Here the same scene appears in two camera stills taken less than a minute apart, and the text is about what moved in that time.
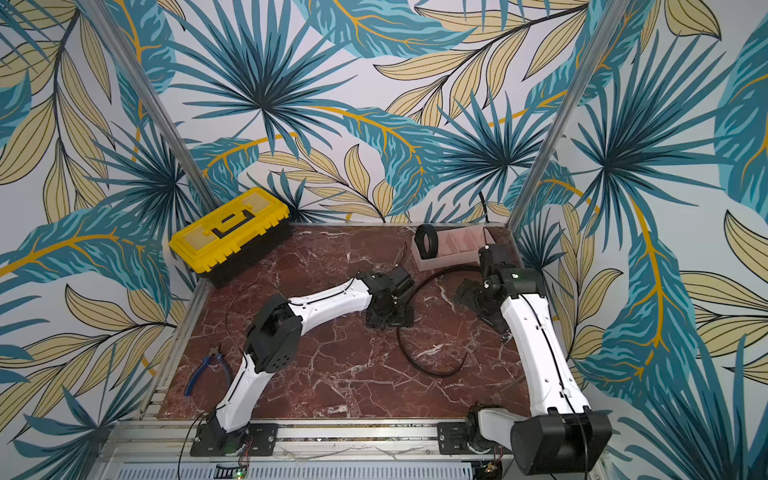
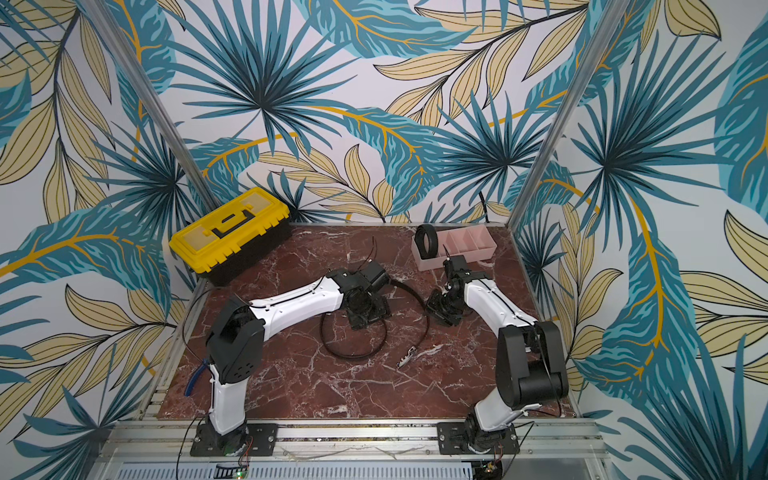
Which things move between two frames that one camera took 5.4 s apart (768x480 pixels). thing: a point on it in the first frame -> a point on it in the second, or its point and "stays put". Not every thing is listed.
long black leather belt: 401,328 -> 405,356
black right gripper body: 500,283 -> 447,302
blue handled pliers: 208,360 stays put
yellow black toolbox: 223,243 stays put
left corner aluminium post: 155,106 stays put
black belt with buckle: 419,237 stays put
